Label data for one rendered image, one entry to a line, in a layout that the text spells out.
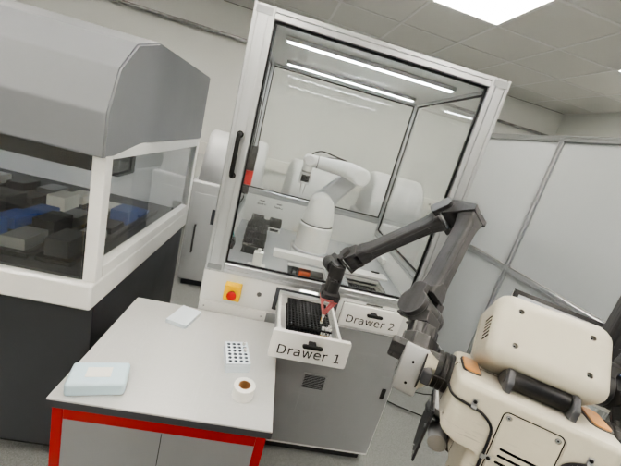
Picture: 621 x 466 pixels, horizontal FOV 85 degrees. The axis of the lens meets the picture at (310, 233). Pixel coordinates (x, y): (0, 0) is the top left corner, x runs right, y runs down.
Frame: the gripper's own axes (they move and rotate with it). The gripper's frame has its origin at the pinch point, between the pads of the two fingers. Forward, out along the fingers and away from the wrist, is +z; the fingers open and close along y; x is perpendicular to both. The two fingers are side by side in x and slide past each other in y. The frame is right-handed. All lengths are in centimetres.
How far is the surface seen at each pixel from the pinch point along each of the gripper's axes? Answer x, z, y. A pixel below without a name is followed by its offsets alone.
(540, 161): 153, -96, -134
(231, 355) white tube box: -29.7, 19.0, 11.7
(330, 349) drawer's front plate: 4.2, 9.0, 10.4
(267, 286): -22.9, 5.0, -22.5
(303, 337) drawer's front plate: -6.7, 6.5, 10.8
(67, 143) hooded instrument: -95, -38, 6
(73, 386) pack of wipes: -68, 21, 37
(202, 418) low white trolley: -32, 24, 36
